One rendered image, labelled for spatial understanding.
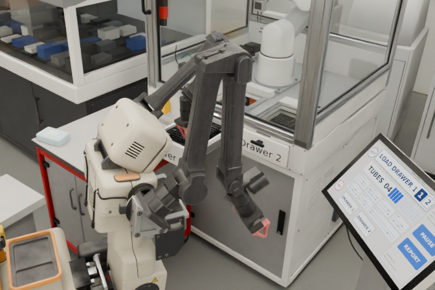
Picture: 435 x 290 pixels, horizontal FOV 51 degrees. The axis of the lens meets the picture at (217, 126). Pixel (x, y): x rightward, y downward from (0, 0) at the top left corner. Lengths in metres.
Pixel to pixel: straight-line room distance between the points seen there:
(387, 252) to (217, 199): 1.28
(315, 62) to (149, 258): 0.99
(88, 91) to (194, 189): 1.63
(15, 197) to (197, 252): 1.18
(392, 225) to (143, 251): 0.81
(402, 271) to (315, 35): 0.92
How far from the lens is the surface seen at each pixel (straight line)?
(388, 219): 1.59
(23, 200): 2.14
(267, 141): 2.15
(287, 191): 2.26
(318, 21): 1.85
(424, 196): 1.56
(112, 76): 2.87
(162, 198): 1.27
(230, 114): 1.22
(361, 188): 1.69
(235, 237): 2.67
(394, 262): 1.53
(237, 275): 2.75
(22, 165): 3.80
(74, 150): 2.41
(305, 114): 2.00
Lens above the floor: 2.02
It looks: 29 degrees down
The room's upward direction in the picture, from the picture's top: 2 degrees clockwise
